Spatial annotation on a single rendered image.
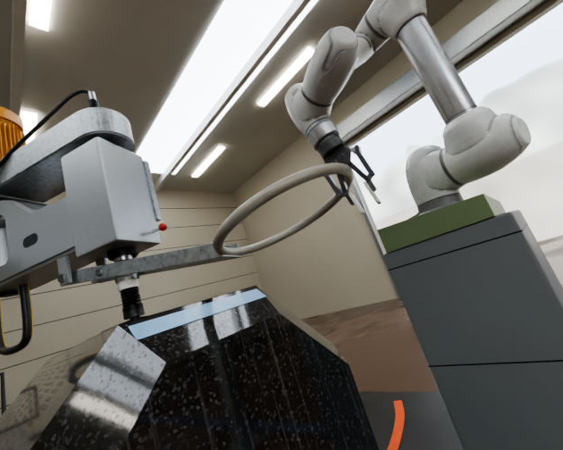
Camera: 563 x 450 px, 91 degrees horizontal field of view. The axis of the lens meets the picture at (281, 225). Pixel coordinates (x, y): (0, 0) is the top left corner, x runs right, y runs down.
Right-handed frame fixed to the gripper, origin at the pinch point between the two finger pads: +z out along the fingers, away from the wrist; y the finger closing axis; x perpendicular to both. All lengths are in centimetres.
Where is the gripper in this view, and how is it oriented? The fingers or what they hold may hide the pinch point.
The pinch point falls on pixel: (365, 198)
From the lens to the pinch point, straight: 80.4
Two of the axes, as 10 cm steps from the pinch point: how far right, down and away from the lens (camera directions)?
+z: 4.6, 8.5, -2.6
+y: -7.3, 5.3, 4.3
